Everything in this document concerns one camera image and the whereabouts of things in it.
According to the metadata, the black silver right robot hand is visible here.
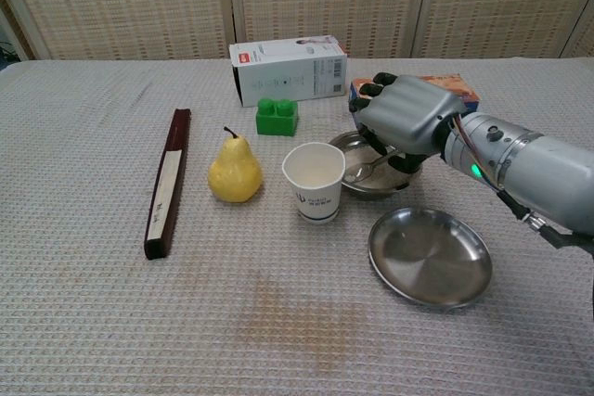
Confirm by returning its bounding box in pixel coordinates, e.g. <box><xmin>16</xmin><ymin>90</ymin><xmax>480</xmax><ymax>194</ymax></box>
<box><xmin>347</xmin><ymin>71</ymin><xmax>467</xmax><ymax>172</ymax></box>

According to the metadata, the metal spoon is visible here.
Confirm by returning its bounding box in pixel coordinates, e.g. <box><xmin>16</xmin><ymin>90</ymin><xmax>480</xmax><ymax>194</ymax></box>
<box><xmin>343</xmin><ymin>150</ymin><xmax>405</xmax><ymax>184</ymax></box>

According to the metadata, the steel bowl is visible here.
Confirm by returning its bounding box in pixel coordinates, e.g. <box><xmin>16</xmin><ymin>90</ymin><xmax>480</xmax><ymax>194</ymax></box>
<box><xmin>328</xmin><ymin>130</ymin><xmax>424</xmax><ymax>197</ymax></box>

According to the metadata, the white paper cup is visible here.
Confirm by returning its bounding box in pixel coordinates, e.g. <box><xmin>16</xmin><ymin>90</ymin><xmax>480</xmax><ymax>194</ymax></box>
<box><xmin>281</xmin><ymin>142</ymin><xmax>347</xmax><ymax>225</ymax></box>

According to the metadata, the empty steel plate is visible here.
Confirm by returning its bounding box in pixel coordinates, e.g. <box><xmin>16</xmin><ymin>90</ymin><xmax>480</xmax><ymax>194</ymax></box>
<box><xmin>368</xmin><ymin>206</ymin><xmax>494</xmax><ymax>310</ymax></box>

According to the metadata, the orange biscuit box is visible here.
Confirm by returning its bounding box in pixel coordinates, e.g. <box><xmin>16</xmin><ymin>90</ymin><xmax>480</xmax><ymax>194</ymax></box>
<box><xmin>348</xmin><ymin>72</ymin><xmax>481</xmax><ymax>114</ymax></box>

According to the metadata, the green toy building brick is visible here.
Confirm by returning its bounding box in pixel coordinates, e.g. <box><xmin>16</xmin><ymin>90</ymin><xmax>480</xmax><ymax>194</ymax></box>
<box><xmin>255</xmin><ymin>97</ymin><xmax>299</xmax><ymax>138</ymax></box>

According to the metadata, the white product carton box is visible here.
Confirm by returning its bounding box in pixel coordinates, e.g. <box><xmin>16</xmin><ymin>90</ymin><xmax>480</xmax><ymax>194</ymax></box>
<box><xmin>228</xmin><ymin>34</ymin><xmax>349</xmax><ymax>108</ymax></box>

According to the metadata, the yellow pear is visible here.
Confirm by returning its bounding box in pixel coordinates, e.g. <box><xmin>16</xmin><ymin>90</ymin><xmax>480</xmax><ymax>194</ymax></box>
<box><xmin>207</xmin><ymin>125</ymin><xmax>264</xmax><ymax>204</ymax></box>

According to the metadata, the dark red folded fan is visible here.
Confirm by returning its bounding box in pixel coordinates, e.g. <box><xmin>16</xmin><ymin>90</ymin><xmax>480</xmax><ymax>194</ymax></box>
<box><xmin>144</xmin><ymin>108</ymin><xmax>193</xmax><ymax>262</ymax></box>

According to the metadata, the woven bamboo folding screen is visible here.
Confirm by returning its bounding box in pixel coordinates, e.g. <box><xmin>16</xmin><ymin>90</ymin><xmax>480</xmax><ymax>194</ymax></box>
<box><xmin>0</xmin><ymin>0</ymin><xmax>594</xmax><ymax>61</ymax></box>

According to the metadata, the white woven tablecloth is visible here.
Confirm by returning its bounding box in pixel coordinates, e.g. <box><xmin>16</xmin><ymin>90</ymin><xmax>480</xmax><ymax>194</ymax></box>
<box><xmin>0</xmin><ymin>57</ymin><xmax>594</xmax><ymax>396</ymax></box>

